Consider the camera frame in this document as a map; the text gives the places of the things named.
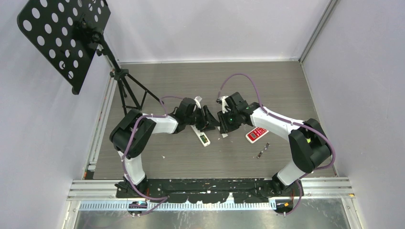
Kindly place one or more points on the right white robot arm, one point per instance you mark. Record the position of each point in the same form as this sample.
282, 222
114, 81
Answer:
308, 144

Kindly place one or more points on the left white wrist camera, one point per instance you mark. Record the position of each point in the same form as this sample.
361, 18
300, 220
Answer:
197, 101

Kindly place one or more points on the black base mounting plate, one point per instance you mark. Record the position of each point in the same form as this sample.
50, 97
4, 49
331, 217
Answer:
208, 190

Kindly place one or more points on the long white remote control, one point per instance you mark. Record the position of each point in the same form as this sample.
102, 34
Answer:
198, 133

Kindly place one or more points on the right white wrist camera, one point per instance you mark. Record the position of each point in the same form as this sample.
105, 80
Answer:
222, 101

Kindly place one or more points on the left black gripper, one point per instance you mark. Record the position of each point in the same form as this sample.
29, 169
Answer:
208, 122

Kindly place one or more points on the black perforated music stand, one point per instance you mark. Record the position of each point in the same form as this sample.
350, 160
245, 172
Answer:
69, 33

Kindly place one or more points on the green battery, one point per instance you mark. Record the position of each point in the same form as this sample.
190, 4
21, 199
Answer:
204, 139

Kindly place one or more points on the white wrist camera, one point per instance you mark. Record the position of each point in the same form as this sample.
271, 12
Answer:
197, 101
222, 101

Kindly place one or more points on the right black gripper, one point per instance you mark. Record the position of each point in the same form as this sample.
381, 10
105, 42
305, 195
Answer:
225, 127

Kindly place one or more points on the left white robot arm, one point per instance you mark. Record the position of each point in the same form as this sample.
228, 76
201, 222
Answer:
132, 134

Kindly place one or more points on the black purple battery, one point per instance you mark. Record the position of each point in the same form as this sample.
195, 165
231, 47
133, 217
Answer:
263, 150

